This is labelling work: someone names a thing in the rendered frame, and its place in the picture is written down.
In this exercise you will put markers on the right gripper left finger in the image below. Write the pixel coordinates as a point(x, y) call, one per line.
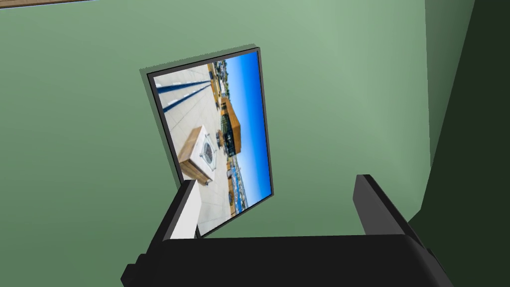
point(184, 217)

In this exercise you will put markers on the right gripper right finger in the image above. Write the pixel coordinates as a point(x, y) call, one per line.
point(376, 211)

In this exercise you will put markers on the black framed terrace picture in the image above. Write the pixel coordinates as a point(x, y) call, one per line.
point(223, 131)

